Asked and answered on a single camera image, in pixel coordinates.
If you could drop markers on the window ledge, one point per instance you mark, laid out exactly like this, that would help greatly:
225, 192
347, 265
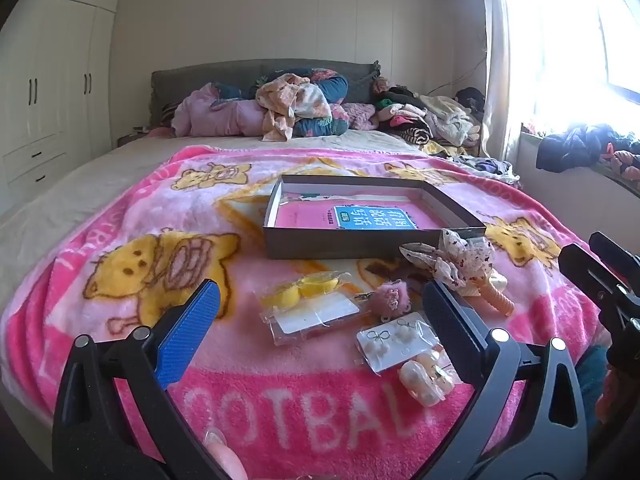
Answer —
565, 195

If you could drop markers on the packet of yellow hair clips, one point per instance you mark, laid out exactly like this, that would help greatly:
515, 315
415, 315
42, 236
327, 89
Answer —
305, 287

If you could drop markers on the pink book with blue label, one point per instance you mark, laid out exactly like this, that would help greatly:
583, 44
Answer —
310, 215

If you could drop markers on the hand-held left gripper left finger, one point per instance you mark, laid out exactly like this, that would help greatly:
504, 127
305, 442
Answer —
192, 330

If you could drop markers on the peach floral cloth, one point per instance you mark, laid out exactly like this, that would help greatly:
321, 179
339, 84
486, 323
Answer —
285, 95

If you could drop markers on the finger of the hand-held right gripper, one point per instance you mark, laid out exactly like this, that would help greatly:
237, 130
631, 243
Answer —
590, 280
615, 257

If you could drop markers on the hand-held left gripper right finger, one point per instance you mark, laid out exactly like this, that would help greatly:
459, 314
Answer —
445, 322

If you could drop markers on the pile of mixed clothes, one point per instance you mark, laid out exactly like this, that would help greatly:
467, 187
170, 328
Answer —
430, 115

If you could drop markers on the bed with beige sheet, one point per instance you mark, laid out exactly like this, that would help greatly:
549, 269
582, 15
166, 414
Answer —
75, 180

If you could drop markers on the bright window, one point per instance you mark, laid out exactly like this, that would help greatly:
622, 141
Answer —
575, 50

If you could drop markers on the heap of pale clothes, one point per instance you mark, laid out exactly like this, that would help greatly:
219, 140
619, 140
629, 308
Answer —
490, 166

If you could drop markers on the grey padded headboard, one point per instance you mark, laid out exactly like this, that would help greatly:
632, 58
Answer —
200, 77

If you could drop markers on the pink padded garment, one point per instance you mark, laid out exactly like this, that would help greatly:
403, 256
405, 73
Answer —
210, 115

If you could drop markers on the dark nightstand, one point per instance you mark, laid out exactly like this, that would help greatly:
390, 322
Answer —
131, 137

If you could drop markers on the pearl earring card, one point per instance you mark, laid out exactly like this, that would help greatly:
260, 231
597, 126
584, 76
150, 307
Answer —
385, 345

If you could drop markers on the pink bear printed blanket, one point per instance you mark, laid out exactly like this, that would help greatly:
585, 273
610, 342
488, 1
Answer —
240, 375

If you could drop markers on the cream curtain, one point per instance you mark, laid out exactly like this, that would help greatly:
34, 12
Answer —
500, 60

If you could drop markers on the person's left hand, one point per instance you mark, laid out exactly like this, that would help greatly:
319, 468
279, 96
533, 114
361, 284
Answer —
227, 460

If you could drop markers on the dark puffer jacket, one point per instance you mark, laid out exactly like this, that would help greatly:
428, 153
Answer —
575, 147

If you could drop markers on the grey shallow cardboard box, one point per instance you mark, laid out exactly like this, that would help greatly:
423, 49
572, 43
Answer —
325, 242

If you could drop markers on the pink fuzzy cloth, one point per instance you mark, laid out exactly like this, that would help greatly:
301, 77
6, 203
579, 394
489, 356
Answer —
357, 115

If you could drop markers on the pearl hair clip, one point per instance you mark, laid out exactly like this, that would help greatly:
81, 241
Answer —
420, 385

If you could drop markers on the cream wardrobe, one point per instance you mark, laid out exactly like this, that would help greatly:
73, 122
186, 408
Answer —
50, 85

